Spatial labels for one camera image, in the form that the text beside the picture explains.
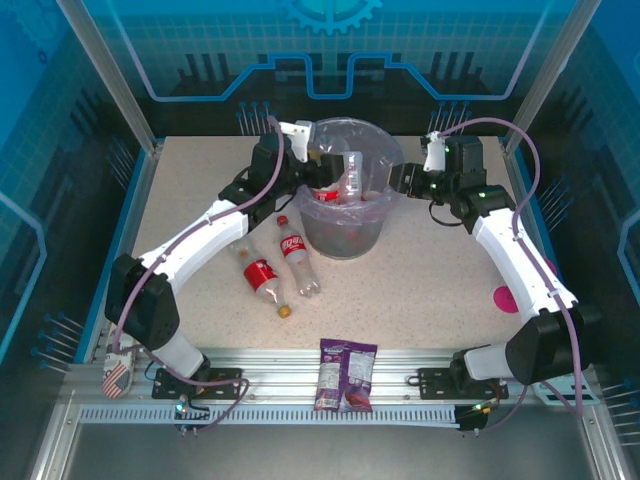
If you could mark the grey bin with plastic liner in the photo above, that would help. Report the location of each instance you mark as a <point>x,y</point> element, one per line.
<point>380,145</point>

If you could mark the aluminium frame rail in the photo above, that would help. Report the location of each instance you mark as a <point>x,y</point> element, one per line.
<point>280,370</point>

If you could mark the aluminium frame bar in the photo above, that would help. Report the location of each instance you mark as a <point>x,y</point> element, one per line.
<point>52,440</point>
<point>600,450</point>

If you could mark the pink plastic goblet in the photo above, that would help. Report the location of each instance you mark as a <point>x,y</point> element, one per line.
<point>502,300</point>

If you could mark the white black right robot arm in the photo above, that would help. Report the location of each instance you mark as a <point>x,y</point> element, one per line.
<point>505,260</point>

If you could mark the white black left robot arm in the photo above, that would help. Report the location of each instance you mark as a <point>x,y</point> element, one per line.
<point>200,245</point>

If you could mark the black connector block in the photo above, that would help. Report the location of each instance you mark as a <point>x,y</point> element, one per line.
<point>472,417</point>
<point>192,412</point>

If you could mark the clear bottle white label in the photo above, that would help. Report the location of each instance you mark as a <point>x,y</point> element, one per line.
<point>353,175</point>

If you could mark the flag print can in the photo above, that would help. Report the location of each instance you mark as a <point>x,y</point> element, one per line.
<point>117,375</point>

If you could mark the purple snack bag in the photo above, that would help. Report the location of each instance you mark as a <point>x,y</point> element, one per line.
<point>345,375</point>

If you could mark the cola bottle orange cap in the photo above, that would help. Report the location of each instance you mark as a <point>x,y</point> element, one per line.
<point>260,275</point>

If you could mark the aluminium frame post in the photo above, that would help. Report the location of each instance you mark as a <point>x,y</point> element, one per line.
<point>100,55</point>
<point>560,50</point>

